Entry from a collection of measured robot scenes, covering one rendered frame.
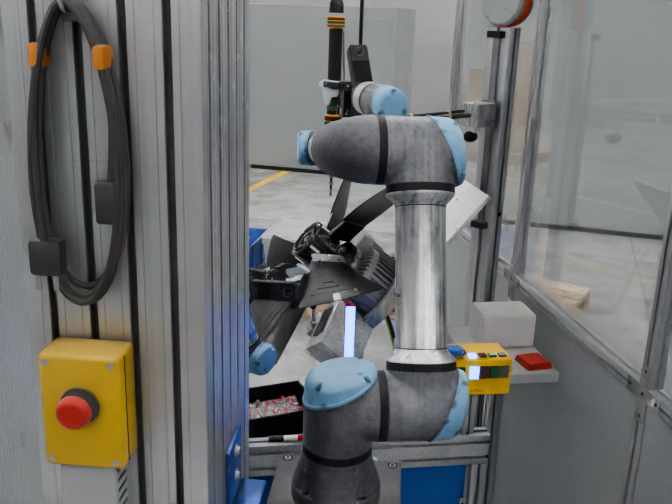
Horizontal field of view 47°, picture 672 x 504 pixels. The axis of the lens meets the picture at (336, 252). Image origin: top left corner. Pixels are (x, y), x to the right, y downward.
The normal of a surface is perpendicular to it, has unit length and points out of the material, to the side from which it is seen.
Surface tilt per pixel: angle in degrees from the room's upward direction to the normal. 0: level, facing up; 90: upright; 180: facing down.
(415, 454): 90
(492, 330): 90
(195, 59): 90
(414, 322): 73
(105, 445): 90
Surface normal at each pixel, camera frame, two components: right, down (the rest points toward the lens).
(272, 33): -0.29, 0.27
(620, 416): -0.99, 0.01
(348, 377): -0.10, -0.95
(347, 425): 0.09, 0.29
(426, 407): 0.10, -0.04
